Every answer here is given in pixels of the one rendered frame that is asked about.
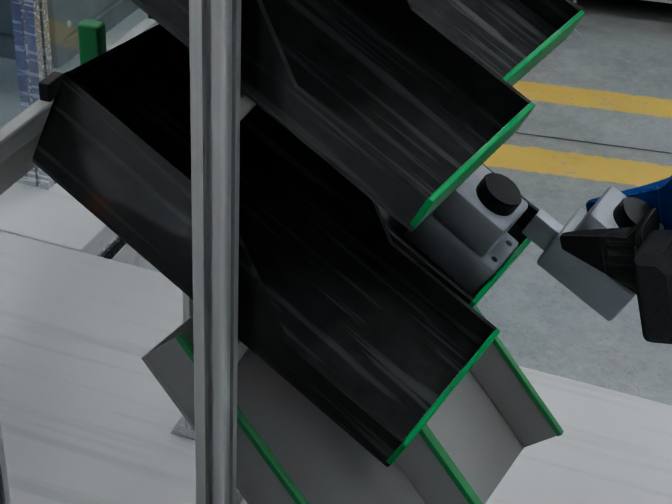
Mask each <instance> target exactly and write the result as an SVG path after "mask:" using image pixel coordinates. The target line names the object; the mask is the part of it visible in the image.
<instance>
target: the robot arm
mask: <svg viewBox="0 0 672 504"><path fill-rule="evenodd" d="M621 192H622V193H623V194H624V195H626V196H627V197H635V198H639V199H641V200H643V201H645V202H646V203H648V204H649V205H650V206H651V207H652V208H653V209H652V210H651V211H650V212H649V213H648V214H647V215H646V216H645V217H643V218H642V219H641V220H640V221H639V222H638V223H637V224H636V225H635V226H633V227H624V228H608V229H592V230H579V231H572V232H565V233H562V234H561V236H560V242H561V247H562V249H563V250H564V251H566V252H568V253H570V254H571V255H573V256H575V257H577V258H578V259H580V260H582V261H584V262H585V263H587V264H589V265H590V266H592V267H594V268H596V269H597V270H599V271H601V272H603V273H604V274H606V275H608V276H609V277H611V278H613V279H615V280H617V281H618V282H619V283H621V284H622V285H623V286H625V287H626V288H628V289H629V290H631V291H632V292H633V293H635V294H636V295H637V299H638V306H639V312H640V319H641V326H642V333H643V337H644V339H645V340H646V341H648V342H653V343H663V344H672V175H671V176H670V177H668V178H666V179H663V180H660V181H657V182H653V183H650V184H647V185H643V186H640V187H637V188H632V189H628V190H625V191H621ZM599 198H600V197H598V198H594V199H591V200H589V201H588V202H587V203H586V209H587V212H588V211H589V210H590V209H591V208H592V206H593V205H594V204H595V203H596V202H597V201H598V199H599ZM657 215H658V217H657ZM658 218H659V222H660V223H661V224H662V225H663V226H664V230H659V225H658Z"/></svg>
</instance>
